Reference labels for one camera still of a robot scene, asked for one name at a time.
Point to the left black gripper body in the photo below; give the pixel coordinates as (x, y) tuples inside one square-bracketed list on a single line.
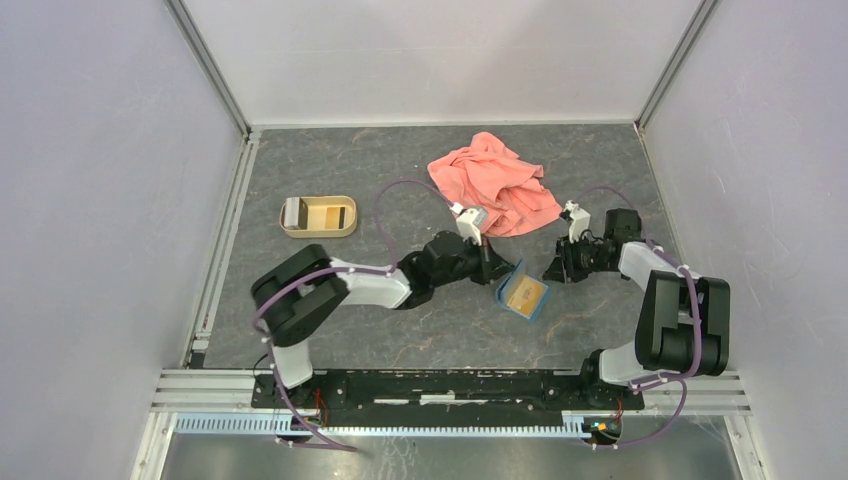
[(468, 267)]

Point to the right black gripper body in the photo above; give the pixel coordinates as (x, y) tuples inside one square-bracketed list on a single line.
[(581, 258)]

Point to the blue card holder wallet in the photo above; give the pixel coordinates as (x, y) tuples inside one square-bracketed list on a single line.
[(521, 267)]

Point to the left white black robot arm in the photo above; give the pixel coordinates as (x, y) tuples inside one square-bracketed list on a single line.
[(297, 296)]

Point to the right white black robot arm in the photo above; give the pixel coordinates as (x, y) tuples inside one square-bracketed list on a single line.
[(683, 327)]

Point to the grey card stack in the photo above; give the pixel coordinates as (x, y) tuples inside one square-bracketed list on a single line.
[(295, 214)]

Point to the pink crumpled cloth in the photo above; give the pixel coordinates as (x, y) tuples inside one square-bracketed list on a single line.
[(488, 174)]

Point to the beige oval tray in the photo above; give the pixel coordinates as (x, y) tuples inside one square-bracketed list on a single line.
[(317, 207)]

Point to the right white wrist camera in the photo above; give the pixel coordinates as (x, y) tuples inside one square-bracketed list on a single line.
[(577, 219)]

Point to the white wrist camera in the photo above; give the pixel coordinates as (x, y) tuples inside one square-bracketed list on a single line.
[(577, 219), (469, 221)]

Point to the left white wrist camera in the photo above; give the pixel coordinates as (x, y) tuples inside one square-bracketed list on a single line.
[(469, 221)]

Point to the white slotted cable duct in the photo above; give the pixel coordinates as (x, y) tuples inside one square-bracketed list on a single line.
[(285, 425)]

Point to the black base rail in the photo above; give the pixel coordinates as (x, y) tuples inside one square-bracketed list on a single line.
[(418, 398)]

